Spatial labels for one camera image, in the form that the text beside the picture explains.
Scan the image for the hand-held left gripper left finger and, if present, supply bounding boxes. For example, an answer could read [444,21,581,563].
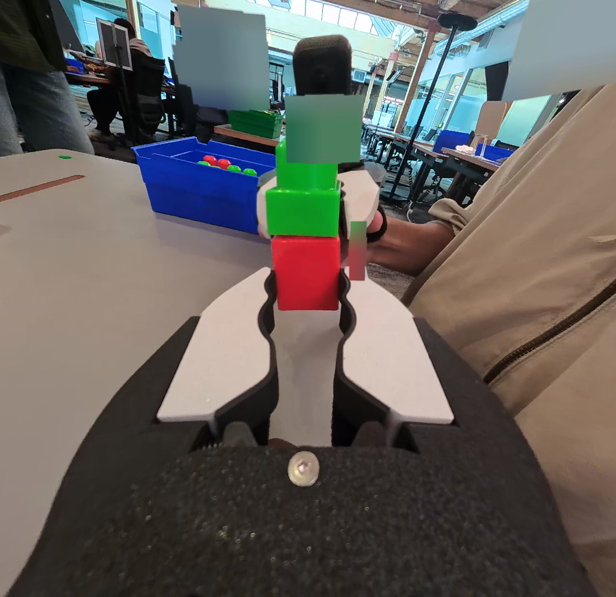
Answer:
[157,267,280,425]

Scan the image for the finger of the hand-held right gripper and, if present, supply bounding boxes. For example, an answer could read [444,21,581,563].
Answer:
[255,179,275,238]
[339,166,387,271]

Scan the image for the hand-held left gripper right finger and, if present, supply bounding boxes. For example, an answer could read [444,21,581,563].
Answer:
[333,267,455,425]

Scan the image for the green double toy block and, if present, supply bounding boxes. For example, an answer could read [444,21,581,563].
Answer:
[265,140,342,240]

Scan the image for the red toy block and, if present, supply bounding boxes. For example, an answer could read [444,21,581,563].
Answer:
[271,234,343,311]

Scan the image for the person's right forearm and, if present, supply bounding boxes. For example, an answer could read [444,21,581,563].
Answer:
[366,217,449,276]

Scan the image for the pile of colourful toy blocks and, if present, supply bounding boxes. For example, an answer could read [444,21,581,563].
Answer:
[198,155,259,176]

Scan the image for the blue plastic bin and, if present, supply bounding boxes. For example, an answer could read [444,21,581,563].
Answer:
[132,138,280,237]
[433,131,517,165]

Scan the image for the green crate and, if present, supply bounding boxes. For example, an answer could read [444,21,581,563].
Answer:
[229,109,285,141]

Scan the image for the black floor lamp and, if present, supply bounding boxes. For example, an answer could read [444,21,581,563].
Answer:
[390,13,479,210]

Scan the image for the person's beige jacket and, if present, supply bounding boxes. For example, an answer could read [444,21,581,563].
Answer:
[400,83,616,597]

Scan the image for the black office chair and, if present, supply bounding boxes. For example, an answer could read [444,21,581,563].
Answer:
[130,51,170,143]

